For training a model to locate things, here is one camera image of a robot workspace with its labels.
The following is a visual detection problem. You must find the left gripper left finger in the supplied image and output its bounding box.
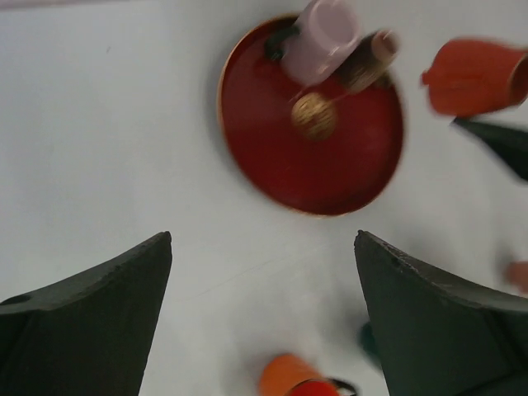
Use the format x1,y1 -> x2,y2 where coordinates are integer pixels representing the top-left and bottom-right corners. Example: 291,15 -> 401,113
1,232 -> 172,395

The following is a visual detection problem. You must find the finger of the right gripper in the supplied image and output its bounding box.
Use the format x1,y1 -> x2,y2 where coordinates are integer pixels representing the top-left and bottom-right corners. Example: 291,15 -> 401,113
451,117 -> 527,182

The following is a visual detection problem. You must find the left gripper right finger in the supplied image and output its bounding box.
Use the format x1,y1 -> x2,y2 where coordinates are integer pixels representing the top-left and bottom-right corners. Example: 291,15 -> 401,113
354,231 -> 527,395

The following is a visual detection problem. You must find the small orange cup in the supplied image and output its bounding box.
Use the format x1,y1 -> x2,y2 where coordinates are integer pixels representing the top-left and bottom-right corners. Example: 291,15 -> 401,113
421,38 -> 527,117

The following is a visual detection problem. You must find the red mug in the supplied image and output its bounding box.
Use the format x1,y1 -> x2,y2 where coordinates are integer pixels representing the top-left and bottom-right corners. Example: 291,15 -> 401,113
286,378 -> 360,396

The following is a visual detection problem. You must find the orange mug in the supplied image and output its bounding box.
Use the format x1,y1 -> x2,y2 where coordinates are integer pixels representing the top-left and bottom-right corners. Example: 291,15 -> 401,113
257,354 -> 326,396

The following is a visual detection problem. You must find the brown textured cup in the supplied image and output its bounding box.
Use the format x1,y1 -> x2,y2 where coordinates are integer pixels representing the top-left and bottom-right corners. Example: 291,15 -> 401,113
336,29 -> 400,94

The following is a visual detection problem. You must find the lilac mug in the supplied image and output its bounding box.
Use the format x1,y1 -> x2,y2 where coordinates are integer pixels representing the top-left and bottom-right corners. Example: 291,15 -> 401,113
280,0 -> 361,87

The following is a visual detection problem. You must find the round red tray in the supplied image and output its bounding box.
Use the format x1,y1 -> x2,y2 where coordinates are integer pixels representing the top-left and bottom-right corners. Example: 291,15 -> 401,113
217,13 -> 405,216

